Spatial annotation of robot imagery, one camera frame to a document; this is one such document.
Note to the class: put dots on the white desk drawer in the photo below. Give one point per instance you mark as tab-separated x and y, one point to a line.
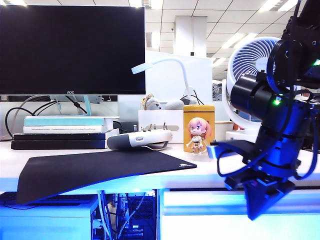
200	225

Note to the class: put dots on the white partition panel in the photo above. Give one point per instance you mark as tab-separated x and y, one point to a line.
162	82

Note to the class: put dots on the small background fan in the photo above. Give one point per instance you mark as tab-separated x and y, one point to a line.
217	92

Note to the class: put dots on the beige plush toy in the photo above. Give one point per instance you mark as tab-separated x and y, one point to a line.
151	103

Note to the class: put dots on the white grey RC transmitter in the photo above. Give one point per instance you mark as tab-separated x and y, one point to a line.
140	138

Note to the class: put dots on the black mouse pad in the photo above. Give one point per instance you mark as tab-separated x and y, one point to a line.
87	170

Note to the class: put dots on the black AOC monitor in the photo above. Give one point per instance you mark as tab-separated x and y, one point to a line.
72	50

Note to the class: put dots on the white desk fan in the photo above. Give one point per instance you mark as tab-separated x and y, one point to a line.
250	55

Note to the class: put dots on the white tissue box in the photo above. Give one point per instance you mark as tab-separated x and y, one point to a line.
160	117

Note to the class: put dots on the white mug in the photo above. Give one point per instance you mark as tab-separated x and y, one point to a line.
221	132

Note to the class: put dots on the white gooseneck desk lamp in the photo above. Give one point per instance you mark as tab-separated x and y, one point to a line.
183	72

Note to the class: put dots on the white cabinet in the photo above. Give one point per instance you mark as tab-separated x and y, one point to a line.
45	225

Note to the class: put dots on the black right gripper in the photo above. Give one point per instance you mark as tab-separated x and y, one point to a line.
272	175

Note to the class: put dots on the white book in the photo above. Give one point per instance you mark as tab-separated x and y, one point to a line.
62	129

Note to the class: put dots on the pink-haired anime figurine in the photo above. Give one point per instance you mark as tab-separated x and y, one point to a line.
196	127

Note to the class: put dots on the teal book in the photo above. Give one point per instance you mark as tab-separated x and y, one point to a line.
62	122

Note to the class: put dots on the yellow tin box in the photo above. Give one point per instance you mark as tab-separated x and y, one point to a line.
207	117

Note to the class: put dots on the open computer tower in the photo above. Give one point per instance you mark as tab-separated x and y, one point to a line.
137	212

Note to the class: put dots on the silver monitor stand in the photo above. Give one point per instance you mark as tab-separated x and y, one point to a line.
87	106

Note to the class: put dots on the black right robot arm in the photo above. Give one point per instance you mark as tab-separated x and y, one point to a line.
250	97

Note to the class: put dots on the black flat box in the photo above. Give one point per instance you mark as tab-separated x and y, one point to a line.
57	145
57	136

